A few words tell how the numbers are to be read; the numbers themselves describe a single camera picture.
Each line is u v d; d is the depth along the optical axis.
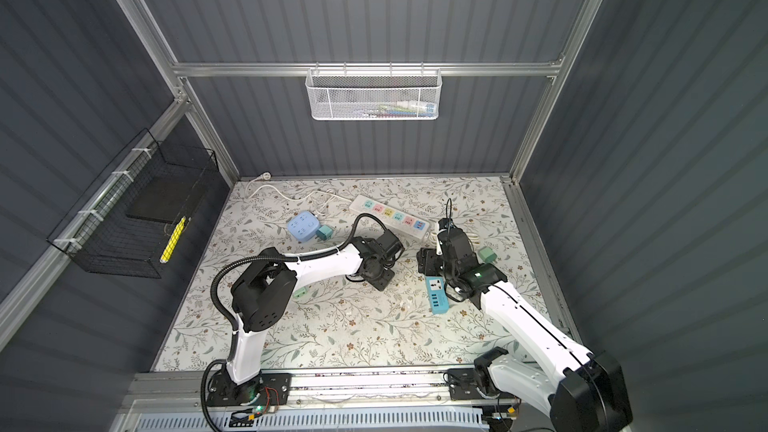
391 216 1.05
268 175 1.24
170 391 0.75
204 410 0.68
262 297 0.52
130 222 0.72
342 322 0.85
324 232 1.02
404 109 0.91
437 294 0.87
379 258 0.70
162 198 0.77
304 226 1.02
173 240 0.70
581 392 0.39
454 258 0.61
